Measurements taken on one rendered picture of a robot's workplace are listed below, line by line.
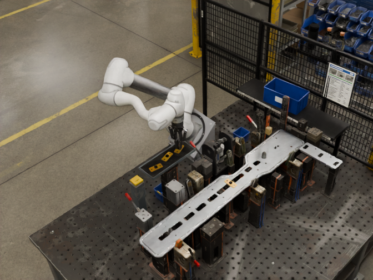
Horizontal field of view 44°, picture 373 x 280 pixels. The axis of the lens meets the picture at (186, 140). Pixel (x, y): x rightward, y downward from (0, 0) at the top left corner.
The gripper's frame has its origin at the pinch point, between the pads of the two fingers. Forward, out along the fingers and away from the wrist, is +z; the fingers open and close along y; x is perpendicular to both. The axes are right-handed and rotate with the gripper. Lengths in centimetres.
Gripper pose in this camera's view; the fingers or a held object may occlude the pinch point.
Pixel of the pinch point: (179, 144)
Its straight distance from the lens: 297.6
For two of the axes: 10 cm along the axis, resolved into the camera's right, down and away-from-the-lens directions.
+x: 4.3, -6.1, 6.7
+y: 9.0, 2.6, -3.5
